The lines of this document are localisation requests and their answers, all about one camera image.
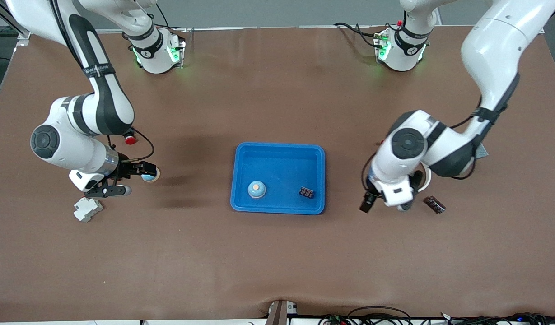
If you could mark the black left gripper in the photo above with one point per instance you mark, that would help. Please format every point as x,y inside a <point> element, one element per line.
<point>366,202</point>

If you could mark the grey metal camera mount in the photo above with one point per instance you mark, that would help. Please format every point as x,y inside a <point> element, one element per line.
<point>279,313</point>

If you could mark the black capacitor block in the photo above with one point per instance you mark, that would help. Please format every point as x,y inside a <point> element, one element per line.
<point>434,204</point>
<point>306,192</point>

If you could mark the white circuit breaker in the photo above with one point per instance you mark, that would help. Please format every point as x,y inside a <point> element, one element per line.
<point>87,210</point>

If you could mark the aluminium frame profile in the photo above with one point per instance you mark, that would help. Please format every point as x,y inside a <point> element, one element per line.
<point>23,38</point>

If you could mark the white curved plastic bracket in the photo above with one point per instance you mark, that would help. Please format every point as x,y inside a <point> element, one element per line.
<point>428,183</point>

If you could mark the silver table edge rail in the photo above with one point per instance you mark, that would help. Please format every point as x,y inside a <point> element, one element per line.
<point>282,27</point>

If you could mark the blue desk bell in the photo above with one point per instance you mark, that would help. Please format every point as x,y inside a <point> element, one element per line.
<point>150,178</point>
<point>257,189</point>

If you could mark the red button with dark body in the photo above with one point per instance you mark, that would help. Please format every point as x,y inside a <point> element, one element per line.
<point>131,140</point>

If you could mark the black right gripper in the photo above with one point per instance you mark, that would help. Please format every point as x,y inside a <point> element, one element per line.
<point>125,169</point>

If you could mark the blue plastic tray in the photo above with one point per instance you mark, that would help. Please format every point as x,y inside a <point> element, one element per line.
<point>282,180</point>

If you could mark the grey metal box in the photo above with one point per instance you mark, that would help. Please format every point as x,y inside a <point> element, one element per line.
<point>483,152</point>

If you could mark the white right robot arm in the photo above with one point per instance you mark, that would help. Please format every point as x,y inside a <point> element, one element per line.
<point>65,144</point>

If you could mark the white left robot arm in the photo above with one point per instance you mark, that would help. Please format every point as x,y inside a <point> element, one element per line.
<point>494,45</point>

